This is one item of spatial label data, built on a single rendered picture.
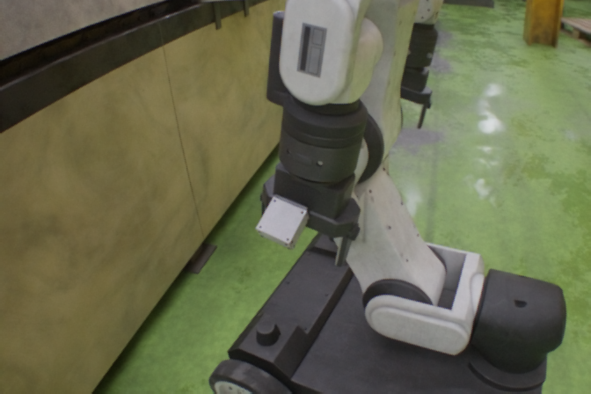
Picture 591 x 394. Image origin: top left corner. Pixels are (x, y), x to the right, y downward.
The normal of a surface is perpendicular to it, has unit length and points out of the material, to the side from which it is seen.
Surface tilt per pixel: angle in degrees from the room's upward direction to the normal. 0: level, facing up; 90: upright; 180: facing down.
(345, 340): 0
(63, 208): 90
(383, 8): 115
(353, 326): 0
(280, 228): 32
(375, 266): 90
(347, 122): 54
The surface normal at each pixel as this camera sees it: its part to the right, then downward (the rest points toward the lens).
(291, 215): -0.14, -0.46
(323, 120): -0.01, -0.17
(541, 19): -0.32, 0.51
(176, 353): -0.07, -0.86
